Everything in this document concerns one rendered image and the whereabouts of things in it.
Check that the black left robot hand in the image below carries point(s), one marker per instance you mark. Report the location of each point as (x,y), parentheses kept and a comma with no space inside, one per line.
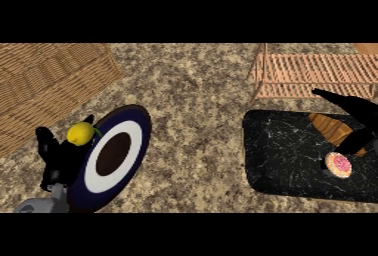
(55,156)

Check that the navy and white plate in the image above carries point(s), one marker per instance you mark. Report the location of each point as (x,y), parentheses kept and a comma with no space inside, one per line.
(113,156)

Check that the pink frosted donut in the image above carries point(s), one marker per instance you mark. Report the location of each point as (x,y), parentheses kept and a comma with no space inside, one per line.
(339,164)

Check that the black marble tray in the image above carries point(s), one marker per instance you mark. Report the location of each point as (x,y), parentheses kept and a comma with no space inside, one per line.
(290,156)

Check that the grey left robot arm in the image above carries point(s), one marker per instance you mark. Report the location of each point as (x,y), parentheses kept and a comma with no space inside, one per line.
(44,203)

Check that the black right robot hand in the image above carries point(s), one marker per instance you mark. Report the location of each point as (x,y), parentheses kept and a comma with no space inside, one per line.
(362,110)

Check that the brown croissant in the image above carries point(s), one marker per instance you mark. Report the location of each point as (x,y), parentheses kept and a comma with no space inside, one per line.
(333,128)

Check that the yellow lemon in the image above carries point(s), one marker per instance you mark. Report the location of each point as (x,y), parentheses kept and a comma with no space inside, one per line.
(80,133)

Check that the brown wicker basket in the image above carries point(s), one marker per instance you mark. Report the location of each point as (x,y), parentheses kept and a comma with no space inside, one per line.
(46,90)

